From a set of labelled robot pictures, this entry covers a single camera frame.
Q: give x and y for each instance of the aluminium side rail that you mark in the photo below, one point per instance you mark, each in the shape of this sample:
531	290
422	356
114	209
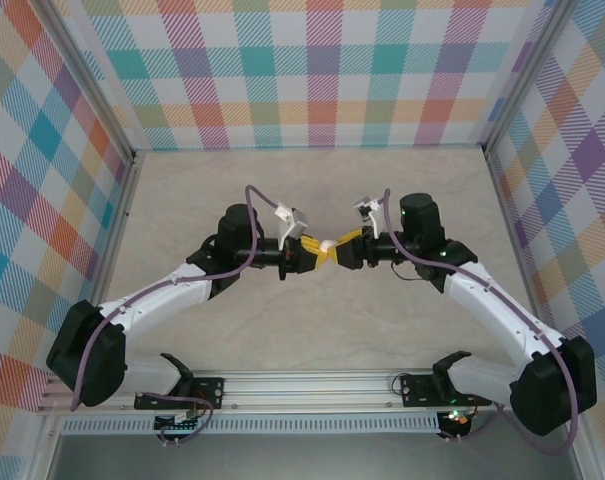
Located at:
522	240
112	260

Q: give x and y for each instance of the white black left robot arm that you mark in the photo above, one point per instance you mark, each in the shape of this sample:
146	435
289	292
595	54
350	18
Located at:
152	295

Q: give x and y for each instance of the white earbud charging case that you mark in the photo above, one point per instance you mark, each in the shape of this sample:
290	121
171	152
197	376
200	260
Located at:
328	246

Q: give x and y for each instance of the green circuit board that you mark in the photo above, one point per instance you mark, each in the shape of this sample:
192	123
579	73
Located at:
177	422

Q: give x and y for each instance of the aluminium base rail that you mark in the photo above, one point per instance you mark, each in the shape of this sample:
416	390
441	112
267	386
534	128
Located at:
307	390

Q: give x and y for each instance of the orange lit circuit board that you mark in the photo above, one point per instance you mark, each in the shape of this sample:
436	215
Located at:
456	422

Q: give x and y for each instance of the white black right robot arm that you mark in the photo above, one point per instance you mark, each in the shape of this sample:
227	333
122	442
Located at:
492	305

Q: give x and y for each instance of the aluminium frame post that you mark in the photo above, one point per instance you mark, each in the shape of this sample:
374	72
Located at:
92	85
527	75

